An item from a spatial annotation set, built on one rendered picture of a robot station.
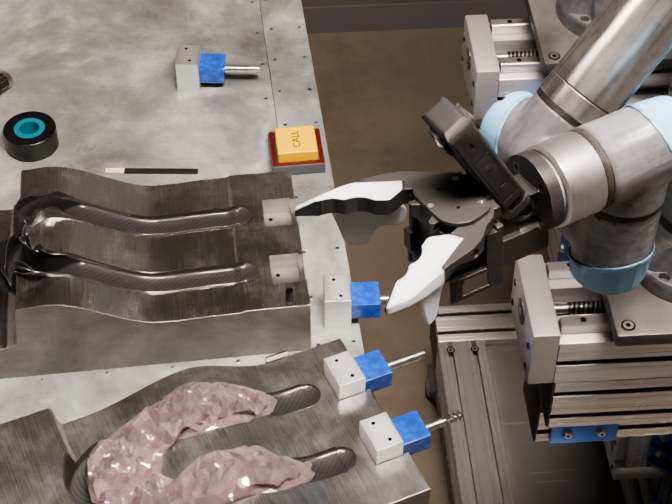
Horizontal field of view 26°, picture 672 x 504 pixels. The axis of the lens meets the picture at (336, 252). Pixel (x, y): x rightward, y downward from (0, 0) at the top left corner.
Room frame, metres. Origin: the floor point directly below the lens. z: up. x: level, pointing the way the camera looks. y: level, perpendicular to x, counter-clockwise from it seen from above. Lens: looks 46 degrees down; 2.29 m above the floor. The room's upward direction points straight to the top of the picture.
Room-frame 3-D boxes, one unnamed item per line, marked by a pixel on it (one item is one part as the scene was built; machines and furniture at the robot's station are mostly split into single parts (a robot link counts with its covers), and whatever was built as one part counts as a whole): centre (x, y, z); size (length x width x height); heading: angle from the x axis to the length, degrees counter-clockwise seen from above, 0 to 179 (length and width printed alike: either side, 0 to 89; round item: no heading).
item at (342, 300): (1.33, -0.05, 0.83); 0.13 x 0.05 x 0.05; 93
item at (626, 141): (0.96, -0.26, 1.43); 0.11 x 0.08 x 0.09; 120
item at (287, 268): (1.33, 0.06, 0.87); 0.05 x 0.05 x 0.04; 7
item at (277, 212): (1.44, 0.08, 0.87); 0.05 x 0.05 x 0.04; 7
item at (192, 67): (1.83, 0.19, 0.83); 0.13 x 0.05 x 0.05; 89
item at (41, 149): (1.68, 0.47, 0.82); 0.08 x 0.08 x 0.04
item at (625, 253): (0.97, -0.25, 1.34); 0.11 x 0.08 x 0.11; 30
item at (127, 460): (1.03, 0.17, 0.90); 0.26 x 0.18 x 0.08; 114
